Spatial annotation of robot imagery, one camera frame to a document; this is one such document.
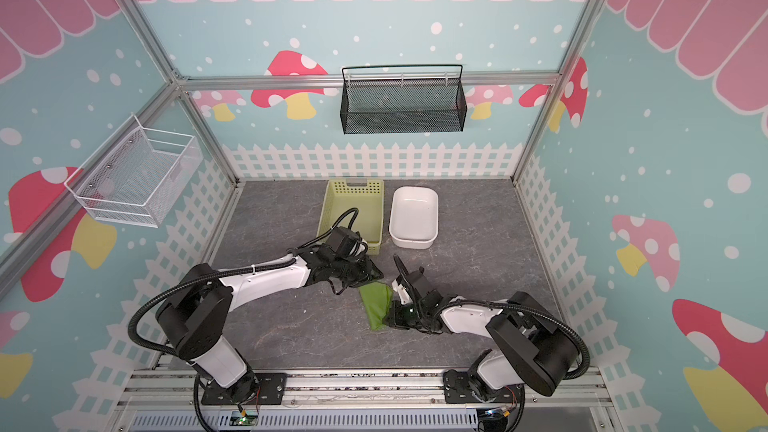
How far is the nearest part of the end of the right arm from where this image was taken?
0.66 meters

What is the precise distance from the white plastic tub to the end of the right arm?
0.26 metres

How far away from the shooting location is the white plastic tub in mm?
1035
